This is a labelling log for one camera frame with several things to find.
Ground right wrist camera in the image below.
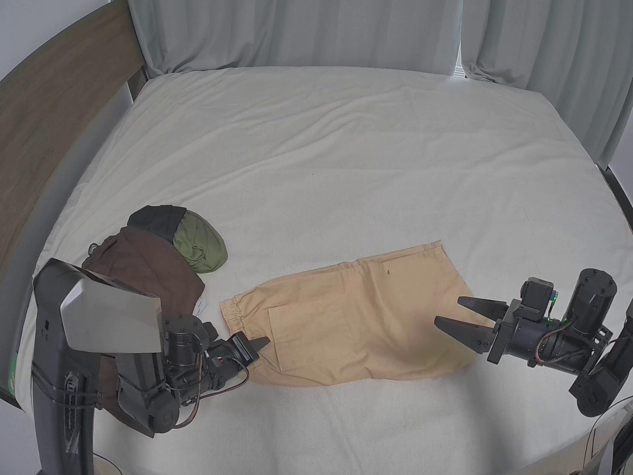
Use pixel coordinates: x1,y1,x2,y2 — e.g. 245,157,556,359
514,277,556,323

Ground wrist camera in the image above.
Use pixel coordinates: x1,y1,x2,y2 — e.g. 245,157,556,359
195,321,221,352
514,277,556,323

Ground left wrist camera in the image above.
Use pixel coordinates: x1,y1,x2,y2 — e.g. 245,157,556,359
195,321,221,352

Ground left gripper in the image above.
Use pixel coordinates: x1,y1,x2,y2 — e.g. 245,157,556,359
217,331,261,373

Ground brown garment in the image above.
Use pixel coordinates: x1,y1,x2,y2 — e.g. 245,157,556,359
81,226,206,436

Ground bed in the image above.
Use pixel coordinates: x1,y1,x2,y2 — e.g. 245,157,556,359
0,0,633,475

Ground tan shorts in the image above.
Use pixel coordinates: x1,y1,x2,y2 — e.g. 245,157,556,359
219,239,488,387

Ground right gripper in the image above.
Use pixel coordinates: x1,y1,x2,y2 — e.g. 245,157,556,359
434,294,570,368

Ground black garment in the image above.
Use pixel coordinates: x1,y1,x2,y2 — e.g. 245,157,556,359
128,206,189,243

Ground green garment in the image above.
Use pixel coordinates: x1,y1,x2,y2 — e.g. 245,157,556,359
173,210,228,275

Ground pale green curtain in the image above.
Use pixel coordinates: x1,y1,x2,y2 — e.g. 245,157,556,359
460,0,633,167
121,0,466,80

